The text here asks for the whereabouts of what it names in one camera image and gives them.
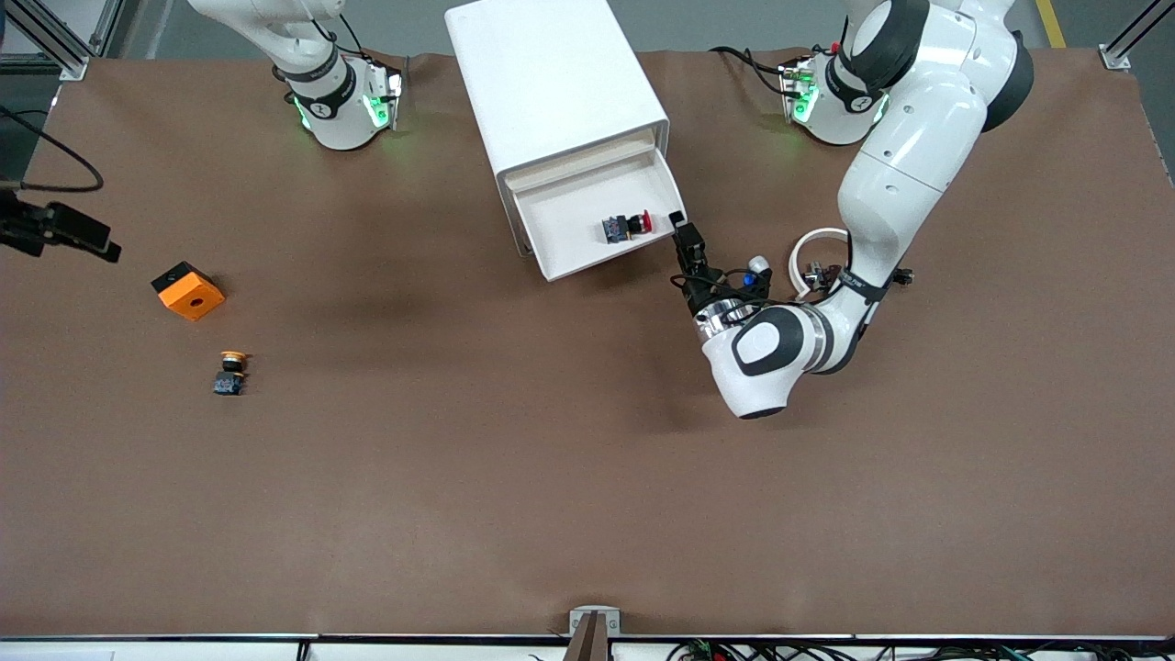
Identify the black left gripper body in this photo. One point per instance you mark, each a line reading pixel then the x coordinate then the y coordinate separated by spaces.
pixel 699 292

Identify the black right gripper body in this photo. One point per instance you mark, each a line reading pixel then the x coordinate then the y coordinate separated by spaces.
pixel 27 229

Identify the red emergency stop button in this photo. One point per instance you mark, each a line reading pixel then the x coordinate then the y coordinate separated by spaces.
pixel 617 229

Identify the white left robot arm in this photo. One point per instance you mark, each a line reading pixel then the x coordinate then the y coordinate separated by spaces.
pixel 918 147

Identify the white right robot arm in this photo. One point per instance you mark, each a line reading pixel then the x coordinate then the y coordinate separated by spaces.
pixel 330 110

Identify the yellow push button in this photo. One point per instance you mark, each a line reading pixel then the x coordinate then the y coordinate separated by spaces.
pixel 229 376

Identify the white curved pipe clamp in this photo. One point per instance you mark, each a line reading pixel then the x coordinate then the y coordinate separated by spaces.
pixel 808 241

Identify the orange box with hole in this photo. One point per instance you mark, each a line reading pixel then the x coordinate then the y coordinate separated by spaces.
pixel 193 298

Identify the brown table cover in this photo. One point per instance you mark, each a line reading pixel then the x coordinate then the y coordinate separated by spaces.
pixel 587 459

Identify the yellow floor tape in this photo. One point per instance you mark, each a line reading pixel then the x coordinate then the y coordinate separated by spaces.
pixel 1052 23

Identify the aluminium frame profile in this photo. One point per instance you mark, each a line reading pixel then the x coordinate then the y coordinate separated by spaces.
pixel 51 37
pixel 1118 58

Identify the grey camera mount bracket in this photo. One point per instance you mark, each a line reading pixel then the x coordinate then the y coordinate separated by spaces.
pixel 595 613

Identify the brown camera post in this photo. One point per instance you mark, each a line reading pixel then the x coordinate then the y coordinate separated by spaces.
pixel 587 647

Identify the metal table edge rail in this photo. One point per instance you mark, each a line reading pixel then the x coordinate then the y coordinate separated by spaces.
pixel 184 636

